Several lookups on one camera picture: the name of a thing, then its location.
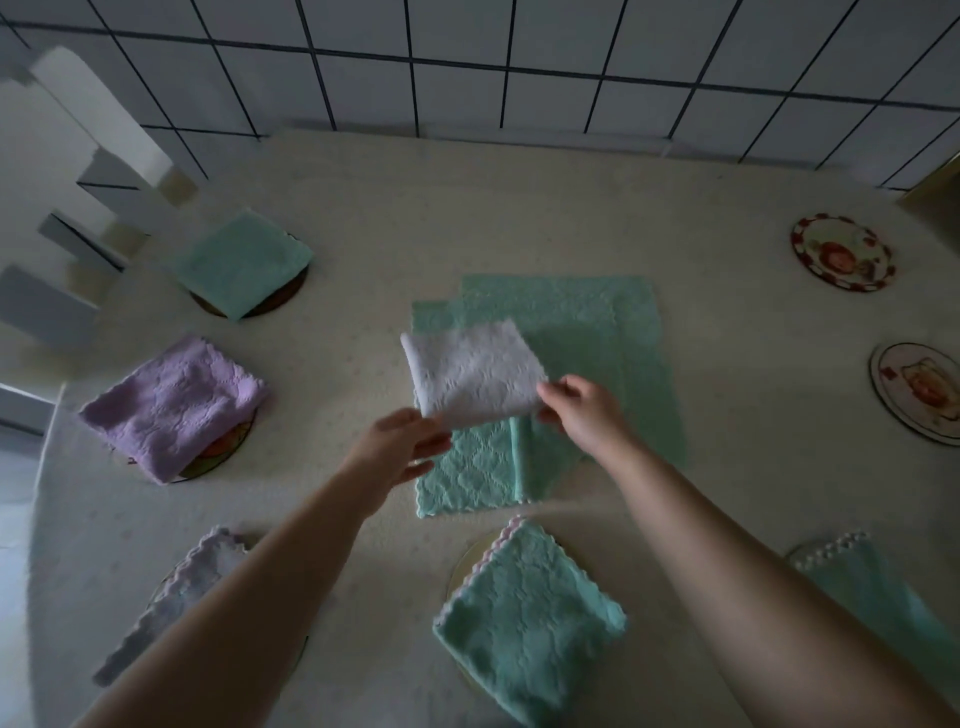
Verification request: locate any person's right hand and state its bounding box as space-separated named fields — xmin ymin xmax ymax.
xmin=536 ymin=374 xmax=639 ymax=470

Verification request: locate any person's left hand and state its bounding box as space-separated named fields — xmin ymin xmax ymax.
xmin=341 ymin=407 xmax=454 ymax=519

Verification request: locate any green cloth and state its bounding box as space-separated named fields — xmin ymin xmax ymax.
xmin=432 ymin=515 xmax=629 ymax=728
xmin=170 ymin=209 xmax=315 ymax=322
xmin=410 ymin=299 xmax=586 ymax=520
xmin=787 ymin=530 xmax=960 ymax=706
xmin=458 ymin=273 xmax=689 ymax=504

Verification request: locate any brown cartoon coaster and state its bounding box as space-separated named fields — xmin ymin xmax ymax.
xmin=191 ymin=266 xmax=310 ymax=320

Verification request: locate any grey cloth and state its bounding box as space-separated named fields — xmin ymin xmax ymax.
xmin=92 ymin=526 xmax=253 ymax=688

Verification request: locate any red rimmed small coaster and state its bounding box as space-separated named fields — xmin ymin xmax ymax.
xmin=789 ymin=213 xmax=898 ymax=294

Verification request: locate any white cartoon coaster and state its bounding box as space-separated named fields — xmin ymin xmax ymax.
xmin=868 ymin=341 xmax=960 ymax=449

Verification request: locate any person's right forearm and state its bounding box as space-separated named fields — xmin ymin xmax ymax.
xmin=607 ymin=438 xmax=960 ymax=728

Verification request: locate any person's left forearm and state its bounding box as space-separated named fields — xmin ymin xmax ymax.
xmin=74 ymin=472 xmax=391 ymax=728

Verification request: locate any cream speckled tablecloth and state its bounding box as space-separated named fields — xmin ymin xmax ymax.
xmin=26 ymin=131 xmax=960 ymax=728

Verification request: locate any white cabinet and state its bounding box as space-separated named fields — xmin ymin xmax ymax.
xmin=0 ymin=382 xmax=61 ymax=451

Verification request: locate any white slatted chair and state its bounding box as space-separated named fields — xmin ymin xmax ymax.
xmin=0 ymin=44 xmax=200 ymax=354

